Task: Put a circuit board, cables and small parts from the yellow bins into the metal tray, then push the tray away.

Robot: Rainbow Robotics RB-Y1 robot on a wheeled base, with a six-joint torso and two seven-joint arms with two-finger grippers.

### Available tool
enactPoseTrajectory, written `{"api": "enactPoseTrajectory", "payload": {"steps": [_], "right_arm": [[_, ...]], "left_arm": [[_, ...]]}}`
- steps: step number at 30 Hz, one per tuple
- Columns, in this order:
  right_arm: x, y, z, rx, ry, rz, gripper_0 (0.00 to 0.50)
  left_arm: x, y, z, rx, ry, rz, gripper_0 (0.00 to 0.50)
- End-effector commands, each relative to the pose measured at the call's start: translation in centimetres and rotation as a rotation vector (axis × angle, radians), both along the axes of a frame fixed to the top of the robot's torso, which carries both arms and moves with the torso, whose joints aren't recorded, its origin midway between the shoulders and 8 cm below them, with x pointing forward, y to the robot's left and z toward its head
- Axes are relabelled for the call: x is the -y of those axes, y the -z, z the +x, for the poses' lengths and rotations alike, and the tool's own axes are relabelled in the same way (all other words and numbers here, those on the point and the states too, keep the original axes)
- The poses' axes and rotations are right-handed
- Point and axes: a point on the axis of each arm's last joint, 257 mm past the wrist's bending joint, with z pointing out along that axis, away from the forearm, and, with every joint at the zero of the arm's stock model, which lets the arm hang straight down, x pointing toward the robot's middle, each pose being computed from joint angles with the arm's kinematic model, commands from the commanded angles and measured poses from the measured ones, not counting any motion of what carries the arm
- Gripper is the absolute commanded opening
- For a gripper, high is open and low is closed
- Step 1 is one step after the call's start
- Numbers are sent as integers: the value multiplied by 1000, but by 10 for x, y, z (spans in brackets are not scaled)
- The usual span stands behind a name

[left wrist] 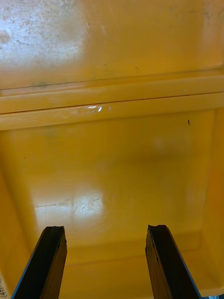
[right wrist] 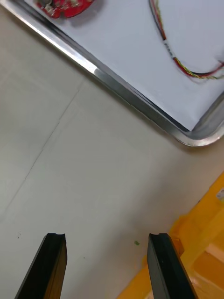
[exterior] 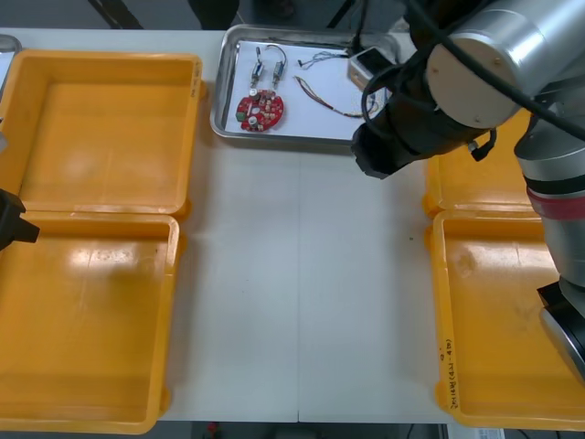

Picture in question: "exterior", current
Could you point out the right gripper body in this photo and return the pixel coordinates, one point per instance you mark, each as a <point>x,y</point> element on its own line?
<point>384,146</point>

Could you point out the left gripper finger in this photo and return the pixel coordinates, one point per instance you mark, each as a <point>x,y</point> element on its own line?
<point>11,212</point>
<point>26,232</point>

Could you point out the round red circuit board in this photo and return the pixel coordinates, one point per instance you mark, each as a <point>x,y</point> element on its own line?
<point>261,110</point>

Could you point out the solenoid with white label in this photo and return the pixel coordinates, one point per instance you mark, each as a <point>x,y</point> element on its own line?
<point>277,72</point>

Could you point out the solenoid with blue label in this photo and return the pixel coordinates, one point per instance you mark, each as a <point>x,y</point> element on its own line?
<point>257,71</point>

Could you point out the steel tray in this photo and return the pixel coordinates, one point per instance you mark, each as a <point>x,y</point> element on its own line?
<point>219,114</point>

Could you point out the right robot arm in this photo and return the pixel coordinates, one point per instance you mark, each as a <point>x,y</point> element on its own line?
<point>484,55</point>

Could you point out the white paper sheet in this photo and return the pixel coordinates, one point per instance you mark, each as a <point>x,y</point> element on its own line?
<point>315,123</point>

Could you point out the yellow-orange plastic bin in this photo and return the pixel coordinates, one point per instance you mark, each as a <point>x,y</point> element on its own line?
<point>82,343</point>
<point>493,343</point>
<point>480,183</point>
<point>100,137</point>

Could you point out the black diagonal bar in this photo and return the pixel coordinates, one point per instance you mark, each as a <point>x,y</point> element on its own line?
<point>343,13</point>

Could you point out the grey metal container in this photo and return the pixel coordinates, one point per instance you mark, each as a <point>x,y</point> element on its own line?
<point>9,42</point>

